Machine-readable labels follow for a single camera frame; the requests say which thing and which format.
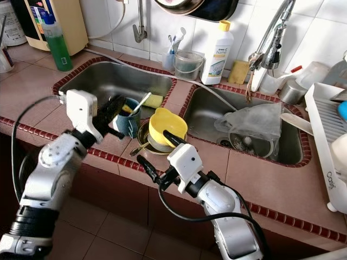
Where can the metal spoon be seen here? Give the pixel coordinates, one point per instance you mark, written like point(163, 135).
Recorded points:
point(139, 149)

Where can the white printed cup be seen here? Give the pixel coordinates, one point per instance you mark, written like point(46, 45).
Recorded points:
point(5, 60)

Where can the white plastic jar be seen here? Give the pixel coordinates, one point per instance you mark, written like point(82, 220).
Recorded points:
point(12, 24)

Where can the grey small bowl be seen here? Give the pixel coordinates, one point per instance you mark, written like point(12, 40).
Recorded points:
point(158, 145)

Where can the white plastic pitcher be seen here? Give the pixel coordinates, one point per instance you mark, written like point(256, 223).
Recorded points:
point(314, 73)

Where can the round clear glass dish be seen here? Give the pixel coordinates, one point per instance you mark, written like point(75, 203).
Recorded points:
point(249, 147)

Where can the metal wall tap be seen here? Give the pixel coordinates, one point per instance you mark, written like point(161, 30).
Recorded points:
point(140, 32)

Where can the yellow dish sponge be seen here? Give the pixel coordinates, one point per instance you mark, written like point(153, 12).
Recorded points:
point(156, 101)

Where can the clear toothbrush holder cup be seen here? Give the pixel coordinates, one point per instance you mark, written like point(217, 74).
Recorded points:
point(168, 61)

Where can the chrome kitchen faucet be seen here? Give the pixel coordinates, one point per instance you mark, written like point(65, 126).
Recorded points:
point(272, 51)

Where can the green dish soap bottle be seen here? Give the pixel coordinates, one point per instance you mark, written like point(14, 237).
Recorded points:
point(58, 51)

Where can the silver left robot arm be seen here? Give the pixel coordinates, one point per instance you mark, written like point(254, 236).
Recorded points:
point(57, 173)

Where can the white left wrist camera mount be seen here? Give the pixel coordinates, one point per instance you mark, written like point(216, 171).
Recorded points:
point(81, 111)

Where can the stainless steel bowl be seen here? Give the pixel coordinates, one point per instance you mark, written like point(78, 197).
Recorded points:
point(142, 138)

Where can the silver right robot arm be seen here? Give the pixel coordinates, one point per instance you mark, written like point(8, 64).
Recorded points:
point(222, 208)

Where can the hanging metal wok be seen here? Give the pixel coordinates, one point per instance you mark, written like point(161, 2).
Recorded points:
point(200, 8)

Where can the cream flat spatula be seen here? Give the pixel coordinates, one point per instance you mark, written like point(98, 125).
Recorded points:
point(297, 123)

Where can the white blue toothbrush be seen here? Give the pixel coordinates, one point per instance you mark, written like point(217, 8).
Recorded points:
point(176, 40)

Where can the thin white tube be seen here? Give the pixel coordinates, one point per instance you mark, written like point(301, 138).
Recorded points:
point(118, 27)

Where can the white plastic dish rack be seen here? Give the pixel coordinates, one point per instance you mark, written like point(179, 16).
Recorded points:
point(328, 146)

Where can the flat yellow scouring pad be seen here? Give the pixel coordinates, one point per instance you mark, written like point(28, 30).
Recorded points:
point(238, 72)

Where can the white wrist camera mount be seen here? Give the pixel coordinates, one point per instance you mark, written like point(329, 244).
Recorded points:
point(184, 162)
point(81, 111)

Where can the yellow plastic bowl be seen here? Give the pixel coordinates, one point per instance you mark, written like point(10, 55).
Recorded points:
point(165, 120)

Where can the teal ceramic mug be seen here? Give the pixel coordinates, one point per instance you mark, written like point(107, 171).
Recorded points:
point(133, 125)

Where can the stainless steel sink basin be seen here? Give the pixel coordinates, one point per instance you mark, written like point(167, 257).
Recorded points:
point(108, 81)
point(200, 116)

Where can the beige water filter appliance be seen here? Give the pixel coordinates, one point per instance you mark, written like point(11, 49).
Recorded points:
point(73, 27)

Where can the stainless steel cup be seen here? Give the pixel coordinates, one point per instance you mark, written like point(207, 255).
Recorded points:
point(293, 92)

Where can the clear plastic bag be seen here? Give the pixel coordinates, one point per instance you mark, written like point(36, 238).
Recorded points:
point(255, 122)

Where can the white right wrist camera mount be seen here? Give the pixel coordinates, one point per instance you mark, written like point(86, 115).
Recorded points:
point(184, 162)

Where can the white detergent bottle yellow cap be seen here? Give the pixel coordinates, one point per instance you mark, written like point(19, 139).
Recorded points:
point(217, 54)

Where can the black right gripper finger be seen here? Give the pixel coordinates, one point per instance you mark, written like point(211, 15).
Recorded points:
point(149, 167)
point(173, 138)

